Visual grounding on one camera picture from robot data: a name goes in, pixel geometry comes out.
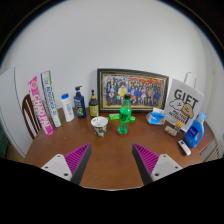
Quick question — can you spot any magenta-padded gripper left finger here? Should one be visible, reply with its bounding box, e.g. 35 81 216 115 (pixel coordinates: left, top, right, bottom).
40 142 93 186

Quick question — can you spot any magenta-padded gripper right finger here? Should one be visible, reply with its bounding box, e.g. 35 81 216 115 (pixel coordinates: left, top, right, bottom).
131 142 184 186

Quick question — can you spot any green plastic drink bottle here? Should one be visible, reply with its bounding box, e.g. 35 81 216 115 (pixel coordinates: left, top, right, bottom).
117 93 133 136

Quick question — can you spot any small white remote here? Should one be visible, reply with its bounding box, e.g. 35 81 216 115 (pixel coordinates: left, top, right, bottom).
177 139 192 156

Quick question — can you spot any small brown snack box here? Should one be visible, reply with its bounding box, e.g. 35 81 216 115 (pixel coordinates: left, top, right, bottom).
163 121 184 137

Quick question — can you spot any white patterned cup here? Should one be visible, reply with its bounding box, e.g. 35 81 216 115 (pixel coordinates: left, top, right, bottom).
90 116 110 138

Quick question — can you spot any blue tissue pack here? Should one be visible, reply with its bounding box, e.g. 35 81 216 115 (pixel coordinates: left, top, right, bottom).
145 107 166 126

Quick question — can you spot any white spoon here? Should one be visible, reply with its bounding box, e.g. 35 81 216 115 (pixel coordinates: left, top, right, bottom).
95 112 102 127

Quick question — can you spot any white bottle with blue cap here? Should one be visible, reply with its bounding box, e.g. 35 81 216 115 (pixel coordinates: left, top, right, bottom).
60 93 76 123

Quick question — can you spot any blue detergent bottle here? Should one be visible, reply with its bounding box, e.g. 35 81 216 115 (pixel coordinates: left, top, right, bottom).
183 112 207 149

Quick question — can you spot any dark blue pump bottle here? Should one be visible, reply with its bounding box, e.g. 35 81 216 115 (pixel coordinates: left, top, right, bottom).
73 85 87 119

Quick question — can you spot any yellow-labelled dark pump bottle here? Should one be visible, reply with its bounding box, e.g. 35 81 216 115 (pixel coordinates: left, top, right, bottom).
88 89 100 118

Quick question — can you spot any brown wooden chair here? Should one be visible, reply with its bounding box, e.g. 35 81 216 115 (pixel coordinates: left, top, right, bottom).
21 93 43 140

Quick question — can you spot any pink cardboard tube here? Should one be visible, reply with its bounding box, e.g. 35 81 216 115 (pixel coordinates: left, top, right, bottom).
27 75 54 136

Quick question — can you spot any white paper gift bag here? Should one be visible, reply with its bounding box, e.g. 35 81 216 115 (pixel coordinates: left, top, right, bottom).
163 71 205 133

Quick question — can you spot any white and green cardboard tube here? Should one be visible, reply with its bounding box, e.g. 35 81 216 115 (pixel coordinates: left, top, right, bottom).
40 70 63 128

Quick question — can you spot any white slatted radiator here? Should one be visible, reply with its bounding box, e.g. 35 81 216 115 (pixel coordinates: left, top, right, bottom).
203 140 224 163

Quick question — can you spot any dark green crate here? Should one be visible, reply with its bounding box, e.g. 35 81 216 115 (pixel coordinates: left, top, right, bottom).
0 126 8 158

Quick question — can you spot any framed group photo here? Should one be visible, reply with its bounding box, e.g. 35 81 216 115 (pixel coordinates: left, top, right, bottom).
96 68 170 114

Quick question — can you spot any white cabinet panel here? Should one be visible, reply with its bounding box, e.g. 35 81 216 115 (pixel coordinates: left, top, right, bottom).
0 67 31 158

